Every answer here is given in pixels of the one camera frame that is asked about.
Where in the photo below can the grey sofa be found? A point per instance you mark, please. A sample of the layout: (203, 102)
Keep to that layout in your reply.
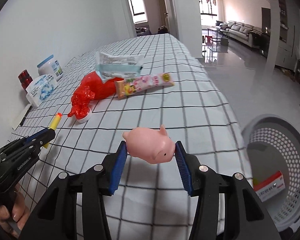
(240, 31)

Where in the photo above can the grey box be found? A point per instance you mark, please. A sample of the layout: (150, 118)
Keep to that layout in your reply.
(224, 41)

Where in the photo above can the dark coffee table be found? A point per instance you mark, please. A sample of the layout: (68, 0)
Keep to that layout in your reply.
(216, 29)

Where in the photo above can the black white checkered tablecloth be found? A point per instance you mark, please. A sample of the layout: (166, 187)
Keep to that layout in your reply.
(165, 110)

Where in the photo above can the white jar blue lid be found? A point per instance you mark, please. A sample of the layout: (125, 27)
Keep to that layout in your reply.
(51, 67)

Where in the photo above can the red plastic stool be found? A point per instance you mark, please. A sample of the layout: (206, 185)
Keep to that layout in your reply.
(208, 38)

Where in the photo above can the person's left hand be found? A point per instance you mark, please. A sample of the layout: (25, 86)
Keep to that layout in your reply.
(15, 217)

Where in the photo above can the yellow foam dart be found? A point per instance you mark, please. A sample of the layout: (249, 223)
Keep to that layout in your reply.
(53, 126)

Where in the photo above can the pink pig toy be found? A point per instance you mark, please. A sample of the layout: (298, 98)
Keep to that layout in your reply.
(150, 145)

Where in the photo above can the red ribbed bottle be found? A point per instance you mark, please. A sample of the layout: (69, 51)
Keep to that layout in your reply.
(25, 78)

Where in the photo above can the red plastic bag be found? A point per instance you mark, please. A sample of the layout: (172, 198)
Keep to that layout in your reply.
(92, 90)

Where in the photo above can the black jacket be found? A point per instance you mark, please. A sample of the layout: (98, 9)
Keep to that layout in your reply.
(257, 40)

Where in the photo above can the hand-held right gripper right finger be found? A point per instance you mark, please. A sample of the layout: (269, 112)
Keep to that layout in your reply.
(183, 172)

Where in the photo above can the light blue wrapper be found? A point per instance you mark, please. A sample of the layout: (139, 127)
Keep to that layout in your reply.
(120, 71)

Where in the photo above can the pink snack wrapper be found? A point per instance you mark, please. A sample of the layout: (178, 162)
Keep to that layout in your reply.
(145, 82)

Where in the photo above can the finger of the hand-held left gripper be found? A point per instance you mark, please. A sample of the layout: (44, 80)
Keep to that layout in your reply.
(41, 133)
(48, 137)

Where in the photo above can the white blue tissue pack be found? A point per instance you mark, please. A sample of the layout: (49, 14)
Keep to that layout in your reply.
(41, 90)

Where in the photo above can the red toothpaste box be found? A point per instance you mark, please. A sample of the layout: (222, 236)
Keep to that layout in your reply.
(268, 187)

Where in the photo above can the grey perforated plastic basket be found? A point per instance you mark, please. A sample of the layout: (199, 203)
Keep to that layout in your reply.
(290, 160)

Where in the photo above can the tall shelf cabinet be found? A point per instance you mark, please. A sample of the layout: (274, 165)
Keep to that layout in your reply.
(287, 52)

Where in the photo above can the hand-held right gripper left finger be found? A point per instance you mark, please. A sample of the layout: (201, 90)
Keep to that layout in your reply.
(117, 172)

